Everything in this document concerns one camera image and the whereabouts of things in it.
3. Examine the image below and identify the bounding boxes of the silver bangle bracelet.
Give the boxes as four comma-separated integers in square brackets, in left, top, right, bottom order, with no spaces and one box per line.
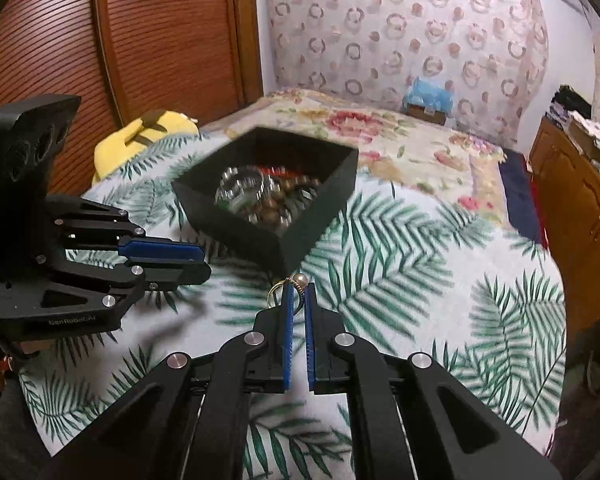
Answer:
[214,164,272,214]

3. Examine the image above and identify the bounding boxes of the brown wooden bead bracelet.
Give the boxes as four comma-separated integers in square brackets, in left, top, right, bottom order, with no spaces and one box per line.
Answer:
[247,173,324,229]

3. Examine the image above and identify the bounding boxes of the gold ring with pearl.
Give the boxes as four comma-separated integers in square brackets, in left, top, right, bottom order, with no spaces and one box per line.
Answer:
[266,273,311,309]

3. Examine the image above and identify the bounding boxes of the red cord bead bracelet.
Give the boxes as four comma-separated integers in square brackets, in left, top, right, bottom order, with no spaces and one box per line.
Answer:
[254,164,301,179]

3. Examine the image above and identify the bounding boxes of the black square jewelry box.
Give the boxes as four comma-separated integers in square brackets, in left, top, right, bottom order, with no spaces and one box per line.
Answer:
[172,127,358,276]

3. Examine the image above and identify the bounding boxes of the yellow plush toy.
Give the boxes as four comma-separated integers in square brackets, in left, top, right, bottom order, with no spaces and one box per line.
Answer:
[92,110,198,185]

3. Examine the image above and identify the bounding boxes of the palm leaf print blanket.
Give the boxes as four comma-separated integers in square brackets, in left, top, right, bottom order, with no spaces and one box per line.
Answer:
[20,134,566,479]

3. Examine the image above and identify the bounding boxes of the brown louvered wardrobe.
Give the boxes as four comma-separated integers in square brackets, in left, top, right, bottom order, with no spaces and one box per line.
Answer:
[0,0,263,194]

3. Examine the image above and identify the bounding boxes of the floral bedspread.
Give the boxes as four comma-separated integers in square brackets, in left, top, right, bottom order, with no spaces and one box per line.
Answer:
[202,89,510,228]

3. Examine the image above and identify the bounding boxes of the wooden sideboard cabinet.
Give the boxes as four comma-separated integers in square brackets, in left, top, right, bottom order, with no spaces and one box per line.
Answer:
[529,118,600,342]

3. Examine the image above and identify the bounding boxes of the circle pattern curtain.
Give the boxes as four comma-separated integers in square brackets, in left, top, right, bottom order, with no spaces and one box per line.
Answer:
[268,0,548,148]

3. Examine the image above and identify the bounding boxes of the blue bag on box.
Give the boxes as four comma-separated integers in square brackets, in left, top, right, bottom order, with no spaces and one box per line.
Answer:
[402,77,453,126]

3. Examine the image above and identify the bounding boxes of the box with floral cloth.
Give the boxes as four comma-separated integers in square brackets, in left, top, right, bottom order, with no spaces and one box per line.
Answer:
[567,110,600,163]

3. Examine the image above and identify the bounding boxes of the stack of folded clothes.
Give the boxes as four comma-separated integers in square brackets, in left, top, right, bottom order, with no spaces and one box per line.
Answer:
[546,84,592,129]

